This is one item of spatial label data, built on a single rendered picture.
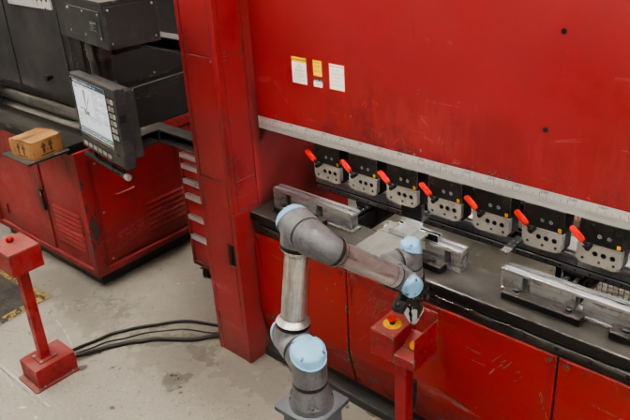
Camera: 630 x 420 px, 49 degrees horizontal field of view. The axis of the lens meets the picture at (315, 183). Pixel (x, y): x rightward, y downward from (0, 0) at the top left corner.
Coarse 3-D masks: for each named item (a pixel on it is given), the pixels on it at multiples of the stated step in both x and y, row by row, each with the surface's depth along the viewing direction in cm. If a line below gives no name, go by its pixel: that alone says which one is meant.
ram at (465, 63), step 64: (256, 0) 298; (320, 0) 274; (384, 0) 253; (448, 0) 235; (512, 0) 220; (576, 0) 207; (256, 64) 312; (384, 64) 263; (448, 64) 244; (512, 64) 228; (576, 64) 213; (320, 128) 299; (384, 128) 274; (448, 128) 254; (512, 128) 236; (576, 128) 221; (512, 192) 245; (576, 192) 229
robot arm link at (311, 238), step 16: (304, 224) 207; (320, 224) 207; (304, 240) 205; (320, 240) 204; (336, 240) 206; (320, 256) 205; (336, 256) 205; (352, 256) 210; (368, 256) 214; (368, 272) 215; (384, 272) 217; (400, 272) 222; (400, 288) 224; (416, 288) 223
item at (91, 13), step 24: (72, 0) 290; (96, 0) 274; (120, 0) 274; (144, 0) 281; (72, 24) 297; (96, 24) 278; (120, 24) 277; (144, 24) 284; (96, 48) 314; (120, 48) 280; (96, 72) 320
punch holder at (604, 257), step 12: (588, 228) 230; (600, 228) 227; (612, 228) 224; (588, 240) 231; (600, 240) 228; (612, 240) 226; (624, 240) 223; (576, 252) 236; (588, 252) 233; (600, 252) 230; (612, 252) 227; (624, 252) 228; (600, 264) 231; (612, 264) 228; (624, 264) 232
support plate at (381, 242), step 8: (392, 224) 290; (376, 232) 284; (384, 232) 284; (416, 232) 282; (424, 232) 282; (368, 240) 279; (376, 240) 278; (384, 240) 278; (392, 240) 278; (368, 248) 273; (376, 248) 272; (384, 248) 272; (392, 248) 272
